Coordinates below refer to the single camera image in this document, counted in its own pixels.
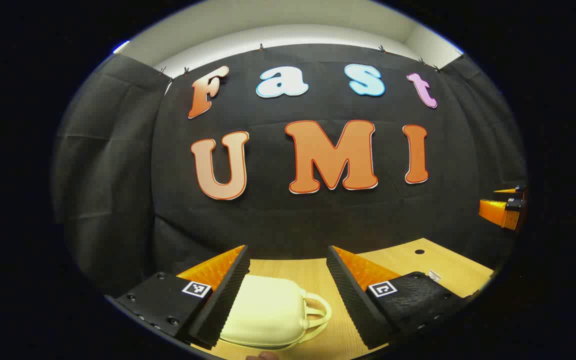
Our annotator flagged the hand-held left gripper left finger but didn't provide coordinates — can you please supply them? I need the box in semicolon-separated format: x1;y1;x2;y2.
105;244;251;351

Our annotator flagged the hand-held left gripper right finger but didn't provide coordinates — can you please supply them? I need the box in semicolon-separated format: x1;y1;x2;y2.
326;245;481;351

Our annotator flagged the pale yellow suitcase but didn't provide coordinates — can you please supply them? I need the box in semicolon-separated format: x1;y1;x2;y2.
218;274;332;350

